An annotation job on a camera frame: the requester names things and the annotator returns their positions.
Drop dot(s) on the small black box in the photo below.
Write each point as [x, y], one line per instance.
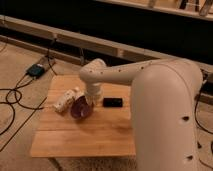
[112, 102]

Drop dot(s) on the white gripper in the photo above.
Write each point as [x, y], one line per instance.
[93, 93]

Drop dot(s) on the wooden board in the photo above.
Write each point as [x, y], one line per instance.
[107, 132]

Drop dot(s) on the long wooden floor beam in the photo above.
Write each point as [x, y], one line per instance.
[119, 40]

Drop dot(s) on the dark purple ceramic bowl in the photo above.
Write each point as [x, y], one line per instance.
[81, 109]

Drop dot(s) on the black power adapter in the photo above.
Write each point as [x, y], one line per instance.
[35, 71]

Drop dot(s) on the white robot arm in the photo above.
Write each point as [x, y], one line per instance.
[162, 101]

